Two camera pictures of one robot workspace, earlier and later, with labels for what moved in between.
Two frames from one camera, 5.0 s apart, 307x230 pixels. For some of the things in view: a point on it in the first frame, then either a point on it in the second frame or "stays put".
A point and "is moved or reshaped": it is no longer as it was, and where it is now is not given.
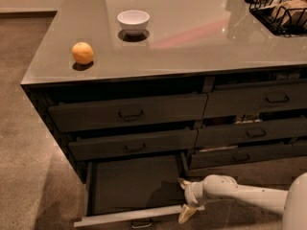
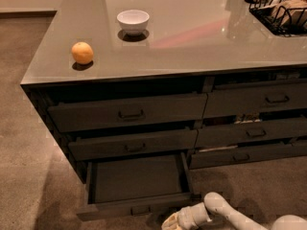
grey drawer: (251, 132) stays put
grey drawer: (133, 189) is moved or reshaped
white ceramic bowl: (133, 21) stays put
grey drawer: (109, 113) stays put
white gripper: (193, 194) → (186, 218)
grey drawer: (102, 147) stays put
